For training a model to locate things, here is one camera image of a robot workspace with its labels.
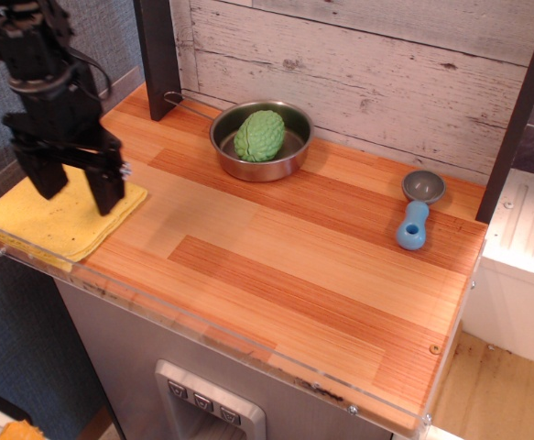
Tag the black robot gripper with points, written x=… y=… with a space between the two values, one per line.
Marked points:
x=61 y=125

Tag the yellow cloth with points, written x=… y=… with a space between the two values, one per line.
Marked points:
x=65 y=229

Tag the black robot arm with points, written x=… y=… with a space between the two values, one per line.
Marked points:
x=35 y=42

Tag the small steel pan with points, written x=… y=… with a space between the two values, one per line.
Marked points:
x=298 y=135

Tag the clear acrylic table guard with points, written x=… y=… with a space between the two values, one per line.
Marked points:
x=301 y=278

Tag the grey toy fridge cabinet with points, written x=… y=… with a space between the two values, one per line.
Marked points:
x=125 y=348

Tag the green bumpy toy vegetable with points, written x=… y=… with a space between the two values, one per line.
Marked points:
x=260 y=137

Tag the silver water dispenser panel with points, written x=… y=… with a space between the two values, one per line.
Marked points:
x=199 y=409

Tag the orange black object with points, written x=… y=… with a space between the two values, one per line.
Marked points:
x=21 y=430

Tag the blue grey toy scoop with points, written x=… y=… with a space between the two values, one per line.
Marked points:
x=422 y=188

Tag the white toy sink unit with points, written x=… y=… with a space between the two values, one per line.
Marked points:
x=500 y=308

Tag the dark left shelf post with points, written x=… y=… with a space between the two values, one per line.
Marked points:
x=159 y=54

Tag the dark shelf post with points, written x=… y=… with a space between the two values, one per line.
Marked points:
x=507 y=152
x=159 y=54

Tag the dark right shelf post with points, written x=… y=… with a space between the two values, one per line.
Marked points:
x=507 y=152

